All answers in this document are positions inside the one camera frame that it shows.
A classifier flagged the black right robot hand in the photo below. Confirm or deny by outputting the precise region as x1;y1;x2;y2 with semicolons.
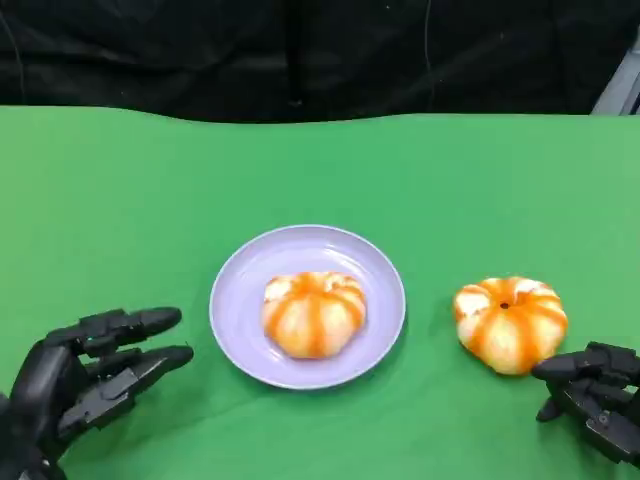
531;341;640;469

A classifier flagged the green table cloth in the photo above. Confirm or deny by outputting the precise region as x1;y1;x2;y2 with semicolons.
0;104;640;480

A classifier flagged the black backdrop curtain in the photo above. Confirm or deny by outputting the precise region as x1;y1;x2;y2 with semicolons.
0;0;640;124

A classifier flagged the orange white toy bread roll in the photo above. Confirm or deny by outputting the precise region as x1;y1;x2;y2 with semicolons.
262;271;369;360
453;275;569;377

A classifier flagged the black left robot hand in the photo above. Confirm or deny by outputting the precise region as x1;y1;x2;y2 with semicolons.
0;306;195;480

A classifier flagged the lilac plate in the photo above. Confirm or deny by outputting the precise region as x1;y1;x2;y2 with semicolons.
209;224;407;391

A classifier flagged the grey metal frame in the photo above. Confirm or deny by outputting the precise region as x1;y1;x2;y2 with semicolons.
592;39;640;117

